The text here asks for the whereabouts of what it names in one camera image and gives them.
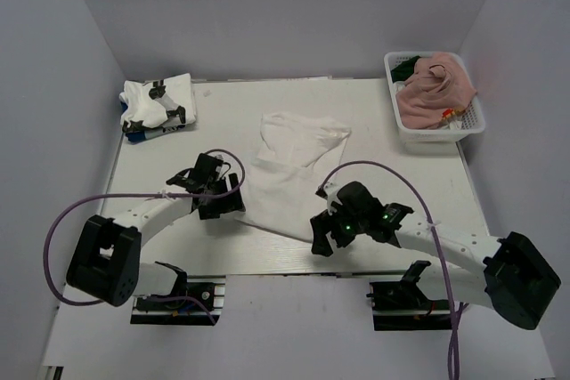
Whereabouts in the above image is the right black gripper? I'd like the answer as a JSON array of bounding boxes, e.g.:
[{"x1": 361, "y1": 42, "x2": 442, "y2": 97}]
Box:
[{"x1": 311, "y1": 200, "x2": 368, "y2": 256}]

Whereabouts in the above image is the white red-print t-shirt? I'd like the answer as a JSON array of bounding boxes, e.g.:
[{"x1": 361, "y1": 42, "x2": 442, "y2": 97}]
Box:
[{"x1": 237, "y1": 112, "x2": 352, "y2": 243}]

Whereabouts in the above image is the dark green t-shirt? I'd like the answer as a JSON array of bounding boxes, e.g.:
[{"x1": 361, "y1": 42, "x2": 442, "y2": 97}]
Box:
[{"x1": 390, "y1": 56, "x2": 420, "y2": 82}]

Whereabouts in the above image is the pink t-shirt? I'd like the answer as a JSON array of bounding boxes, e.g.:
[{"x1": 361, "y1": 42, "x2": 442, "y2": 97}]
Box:
[{"x1": 395, "y1": 53, "x2": 476, "y2": 130}]

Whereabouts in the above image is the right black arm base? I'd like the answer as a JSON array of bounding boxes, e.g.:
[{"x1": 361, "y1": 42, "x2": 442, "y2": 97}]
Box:
[{"x1": 366, "y1": 281, "x2": 452, "y2": 332}]

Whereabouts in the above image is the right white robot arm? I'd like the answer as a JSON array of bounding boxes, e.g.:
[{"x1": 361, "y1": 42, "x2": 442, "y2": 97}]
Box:
[{"x1": 310, "y1": 182, "x2": 561, "y2": 330}]

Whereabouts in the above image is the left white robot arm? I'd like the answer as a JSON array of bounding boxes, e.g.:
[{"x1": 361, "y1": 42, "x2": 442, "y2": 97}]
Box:
[{"x1": 66, "y1": 150, "x2": 246, "y2": 308}]

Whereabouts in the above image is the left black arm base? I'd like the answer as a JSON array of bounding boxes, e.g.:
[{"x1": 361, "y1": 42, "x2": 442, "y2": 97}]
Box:
[{"x1": 130, "y1": 277, "x2": 226, "y2": 327}]

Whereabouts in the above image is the folded blue t-shirt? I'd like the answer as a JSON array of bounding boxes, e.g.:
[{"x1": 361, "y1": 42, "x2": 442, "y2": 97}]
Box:
[{"x1": 121, "y1": 102, "x2": 187, "y2": 144}]

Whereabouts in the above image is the folded white printed t-shirt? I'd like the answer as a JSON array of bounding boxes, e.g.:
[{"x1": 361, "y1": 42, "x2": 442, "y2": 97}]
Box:
[{"x1": 118, "y1": 73, "x2": 197, "y2": 133}]

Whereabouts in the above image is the white plastic basket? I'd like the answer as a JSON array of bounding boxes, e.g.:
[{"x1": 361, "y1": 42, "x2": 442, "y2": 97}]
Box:
[{"x1": 384, "y1": 51, "x2": 485, "y2": 143}]

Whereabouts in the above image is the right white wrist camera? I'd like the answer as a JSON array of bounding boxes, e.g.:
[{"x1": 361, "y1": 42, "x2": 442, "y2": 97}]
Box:
[{"x1": 322, "y1": 183, "x2": 342, "y2": 214}]

